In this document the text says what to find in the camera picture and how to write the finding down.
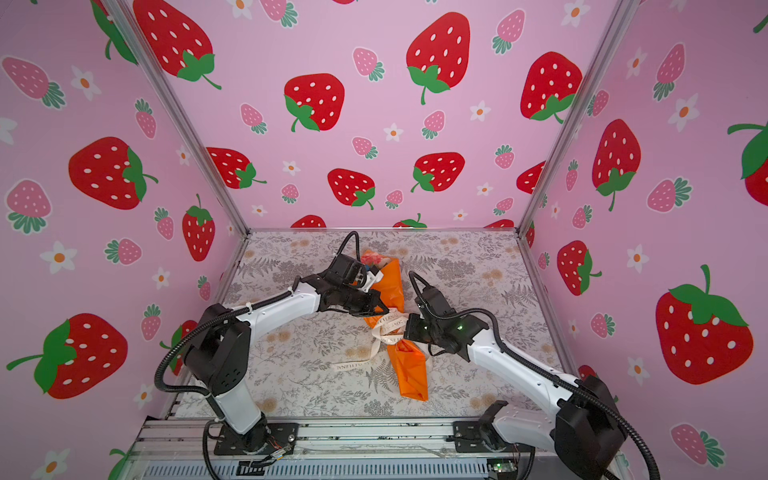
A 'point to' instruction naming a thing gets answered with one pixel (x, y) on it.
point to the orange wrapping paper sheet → (408, 363)
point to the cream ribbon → (387, 331)
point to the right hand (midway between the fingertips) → (403, 326)
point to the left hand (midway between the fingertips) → (390, 311)
